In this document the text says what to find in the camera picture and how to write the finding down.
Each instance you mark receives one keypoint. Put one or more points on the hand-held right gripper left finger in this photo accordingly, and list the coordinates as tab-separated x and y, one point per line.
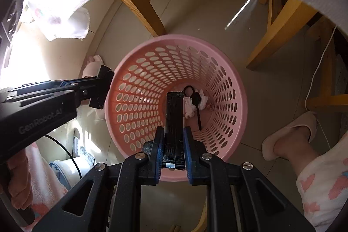
160	150

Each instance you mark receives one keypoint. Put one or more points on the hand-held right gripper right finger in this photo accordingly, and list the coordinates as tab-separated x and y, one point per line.
187	156

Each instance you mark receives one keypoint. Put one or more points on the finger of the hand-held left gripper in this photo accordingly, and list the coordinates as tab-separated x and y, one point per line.
54	85
84	94

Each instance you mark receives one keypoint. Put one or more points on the long black wrapper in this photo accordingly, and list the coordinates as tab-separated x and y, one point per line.
174	117

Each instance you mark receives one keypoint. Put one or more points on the white tissue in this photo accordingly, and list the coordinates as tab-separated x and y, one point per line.
188	108

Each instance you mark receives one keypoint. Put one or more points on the pink perforated plastic basket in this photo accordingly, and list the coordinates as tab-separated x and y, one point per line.
152	79

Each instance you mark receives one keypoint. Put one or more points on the person's left hand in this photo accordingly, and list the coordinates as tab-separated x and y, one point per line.
21	183

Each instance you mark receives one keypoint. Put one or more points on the pink left slipper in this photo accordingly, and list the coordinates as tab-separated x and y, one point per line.
95	59

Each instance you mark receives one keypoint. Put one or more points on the pink slipper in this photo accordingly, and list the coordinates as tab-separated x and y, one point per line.
288	131
95	59

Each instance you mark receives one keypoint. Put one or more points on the printed cardboard box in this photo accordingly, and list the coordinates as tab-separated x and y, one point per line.
83	151

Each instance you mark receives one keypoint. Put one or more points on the black plastic spoon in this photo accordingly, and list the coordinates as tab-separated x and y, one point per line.
195	98

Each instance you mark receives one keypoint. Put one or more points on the blue white container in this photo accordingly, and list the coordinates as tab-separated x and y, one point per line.
65	172

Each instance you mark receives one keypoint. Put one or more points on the person's left leg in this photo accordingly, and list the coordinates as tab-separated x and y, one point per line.
43	194

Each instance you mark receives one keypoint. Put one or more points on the person's leg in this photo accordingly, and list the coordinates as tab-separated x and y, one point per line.
43	194
320	183

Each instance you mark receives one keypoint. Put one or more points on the black slotted panel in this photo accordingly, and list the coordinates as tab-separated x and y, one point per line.
12	17

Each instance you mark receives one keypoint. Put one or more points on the pink right slipper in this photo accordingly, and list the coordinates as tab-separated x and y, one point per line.
288	131

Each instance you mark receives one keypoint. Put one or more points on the wooden table leg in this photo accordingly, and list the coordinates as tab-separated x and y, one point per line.
280	31
144	9

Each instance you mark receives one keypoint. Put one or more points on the person's right leg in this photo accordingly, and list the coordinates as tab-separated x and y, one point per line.
320	183

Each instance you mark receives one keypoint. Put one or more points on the wooden crossbar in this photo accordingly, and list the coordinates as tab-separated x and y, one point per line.
329	103

